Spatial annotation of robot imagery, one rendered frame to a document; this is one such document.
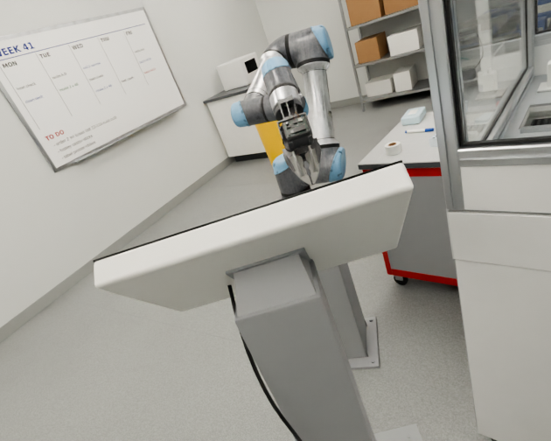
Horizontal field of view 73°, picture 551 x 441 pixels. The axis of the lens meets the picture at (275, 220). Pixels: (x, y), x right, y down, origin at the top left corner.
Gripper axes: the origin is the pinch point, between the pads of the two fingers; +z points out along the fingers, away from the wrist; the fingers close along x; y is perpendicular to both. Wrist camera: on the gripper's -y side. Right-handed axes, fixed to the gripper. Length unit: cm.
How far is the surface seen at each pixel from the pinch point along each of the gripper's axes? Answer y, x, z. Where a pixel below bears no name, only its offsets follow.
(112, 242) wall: -236, -207, -128
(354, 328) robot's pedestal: -94, -1, 26
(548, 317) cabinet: -22, 42, 41
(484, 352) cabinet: -42, 31, 45
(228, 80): -278, -57, -323
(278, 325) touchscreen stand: 11.2, -13.3, 31.0
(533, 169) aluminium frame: 5.7, 40.3, 15.3
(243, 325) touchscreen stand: 12.8, -19.0, 29.7
